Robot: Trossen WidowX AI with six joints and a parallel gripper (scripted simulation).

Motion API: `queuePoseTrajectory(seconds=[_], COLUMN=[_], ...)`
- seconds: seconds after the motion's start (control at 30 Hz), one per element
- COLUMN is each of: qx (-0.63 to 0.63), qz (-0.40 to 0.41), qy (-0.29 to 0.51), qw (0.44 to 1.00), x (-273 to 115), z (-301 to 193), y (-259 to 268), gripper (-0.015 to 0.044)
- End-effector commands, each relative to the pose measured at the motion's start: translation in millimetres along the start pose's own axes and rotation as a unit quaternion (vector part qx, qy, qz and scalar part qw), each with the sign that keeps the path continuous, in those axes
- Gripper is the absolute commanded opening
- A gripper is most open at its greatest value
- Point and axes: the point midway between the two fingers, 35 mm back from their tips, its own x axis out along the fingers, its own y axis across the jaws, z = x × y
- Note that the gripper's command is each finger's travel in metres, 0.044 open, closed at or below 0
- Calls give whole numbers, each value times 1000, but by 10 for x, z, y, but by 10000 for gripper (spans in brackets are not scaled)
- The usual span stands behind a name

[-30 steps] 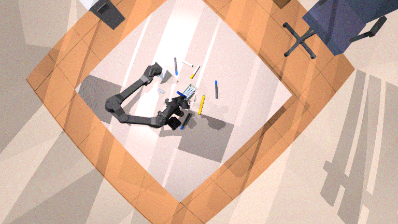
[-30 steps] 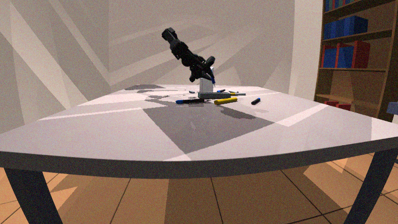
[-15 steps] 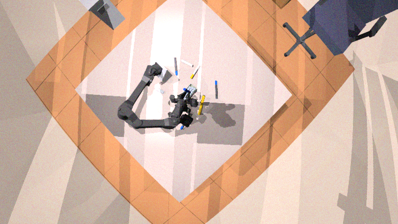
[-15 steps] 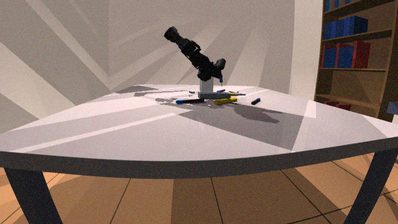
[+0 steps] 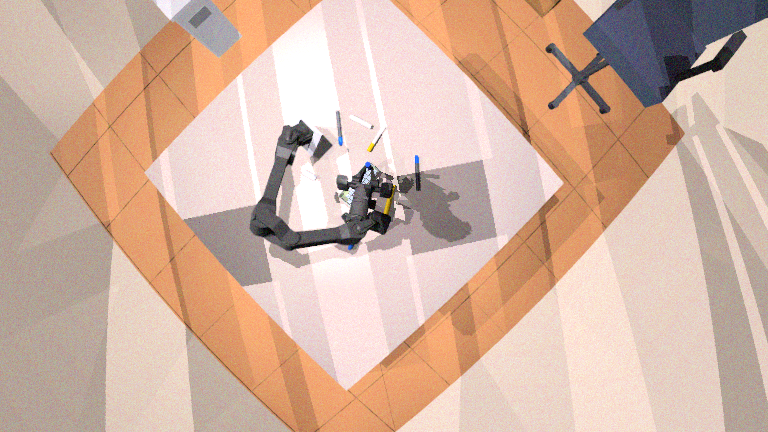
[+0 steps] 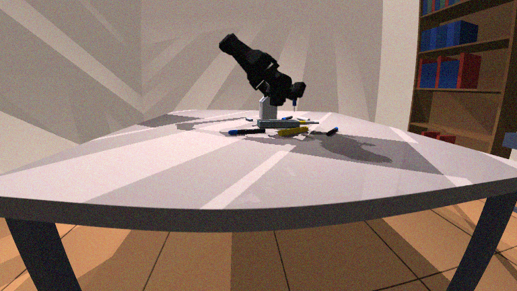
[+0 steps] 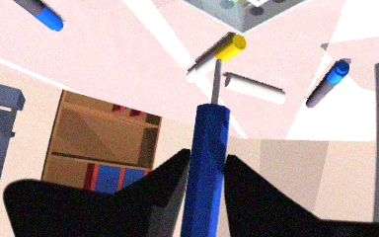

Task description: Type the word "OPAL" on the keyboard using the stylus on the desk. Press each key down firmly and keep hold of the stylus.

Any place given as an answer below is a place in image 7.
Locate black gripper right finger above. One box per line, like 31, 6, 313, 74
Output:
223, 155, 379, 237

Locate blue stylus with grey tip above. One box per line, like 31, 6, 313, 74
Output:
180, 58, 231, 237

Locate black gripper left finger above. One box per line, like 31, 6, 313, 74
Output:
2, 148, 190, 237

